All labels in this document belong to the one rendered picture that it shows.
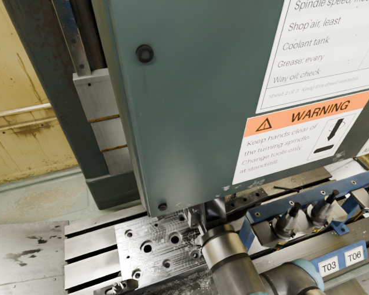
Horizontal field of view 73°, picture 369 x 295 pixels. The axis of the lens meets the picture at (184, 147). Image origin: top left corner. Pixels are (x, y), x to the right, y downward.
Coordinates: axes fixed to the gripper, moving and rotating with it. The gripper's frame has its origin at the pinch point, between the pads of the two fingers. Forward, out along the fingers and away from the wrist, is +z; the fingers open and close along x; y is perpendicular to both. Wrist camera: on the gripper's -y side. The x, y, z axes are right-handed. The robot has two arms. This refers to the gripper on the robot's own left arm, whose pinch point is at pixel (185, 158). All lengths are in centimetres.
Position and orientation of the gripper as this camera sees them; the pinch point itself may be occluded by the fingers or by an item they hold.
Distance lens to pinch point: 58.8
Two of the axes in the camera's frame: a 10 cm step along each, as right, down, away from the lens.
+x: 9.5, -2.3, 2.3
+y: 0.0, 6.9, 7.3
